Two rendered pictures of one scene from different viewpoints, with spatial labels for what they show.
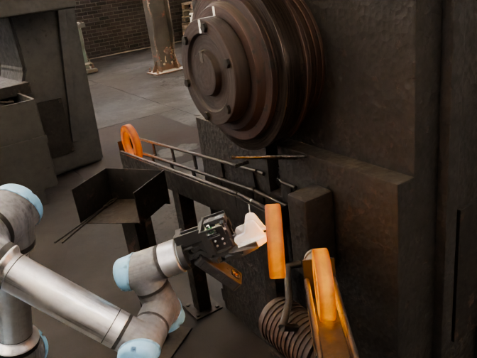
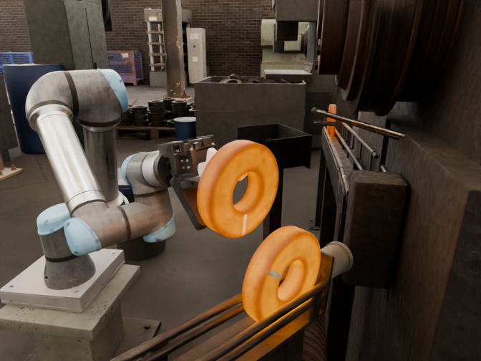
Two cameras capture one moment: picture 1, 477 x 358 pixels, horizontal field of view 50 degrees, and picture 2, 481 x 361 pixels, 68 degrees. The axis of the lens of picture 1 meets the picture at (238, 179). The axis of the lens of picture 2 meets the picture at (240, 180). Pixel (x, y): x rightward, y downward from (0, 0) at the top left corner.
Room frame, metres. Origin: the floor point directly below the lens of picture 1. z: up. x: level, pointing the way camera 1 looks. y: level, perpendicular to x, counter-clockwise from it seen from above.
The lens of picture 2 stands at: (0.53, -0.40, 1.04)
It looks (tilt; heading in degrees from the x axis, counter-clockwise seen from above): 20 degrees down; 41
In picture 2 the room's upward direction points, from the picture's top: straight up
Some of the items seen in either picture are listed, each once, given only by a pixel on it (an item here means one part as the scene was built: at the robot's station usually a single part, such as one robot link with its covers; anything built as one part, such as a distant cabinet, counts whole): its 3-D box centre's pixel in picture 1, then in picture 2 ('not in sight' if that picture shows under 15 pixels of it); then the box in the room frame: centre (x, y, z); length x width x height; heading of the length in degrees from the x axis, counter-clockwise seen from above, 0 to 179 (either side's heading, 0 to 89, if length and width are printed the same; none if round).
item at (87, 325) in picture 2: not in sight; (74, 293); (0.91, 0.64, 0.28); 0.32 x 0.32 x 0.04; 31
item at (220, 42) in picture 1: (212, 72); (330, 11); (1.36, 0.03, 1.11); 0.28 x 0.06 x 0.28; 30
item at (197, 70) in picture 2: not in sight; (178, 49); (7.65, 8.01, 1.03); 1.54 x 0.94 x 2.05; 120
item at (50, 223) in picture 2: not in sight; (63, 228); (0.92, 0.65, 0.52); 0.13 x 0.12 x 0.14; 169
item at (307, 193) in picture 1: (313, 231); (373, 229); (1.21, -0.18, 0.68); 0.11 x 0.08 x 0.24; 120
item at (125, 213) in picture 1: (138, 265); (270, 210); (1.70, 0.43, 0.36); 0.26 x 0.20 x 0.72; 65
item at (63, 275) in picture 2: not in sight; (67, 261); (0.91, 0.64, 0.40); 0.15 x 0.15 x 0.10
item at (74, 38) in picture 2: not in sight; (76, 74); (2.54, 3.77, 0.75); 0.70 x 0.48 x 1.50; 30
